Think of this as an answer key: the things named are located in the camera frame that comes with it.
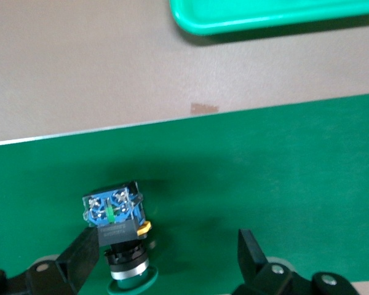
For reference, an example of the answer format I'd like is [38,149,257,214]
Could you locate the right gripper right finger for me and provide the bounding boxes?
[232,229,300,295]

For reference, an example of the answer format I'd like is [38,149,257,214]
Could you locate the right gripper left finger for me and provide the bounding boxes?
[7,227,100,295]

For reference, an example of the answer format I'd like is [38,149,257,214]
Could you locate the green push button switch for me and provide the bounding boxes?
[82,180,159,295]

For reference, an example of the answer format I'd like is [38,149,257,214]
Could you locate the green conveyor belt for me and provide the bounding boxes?
[0,92,369,295]

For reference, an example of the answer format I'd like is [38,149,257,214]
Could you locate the brown tape piece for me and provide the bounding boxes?
[190,103,220,115]

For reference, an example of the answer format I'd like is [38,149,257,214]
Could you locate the green plastic tray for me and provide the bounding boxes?
[169,0,369,35]

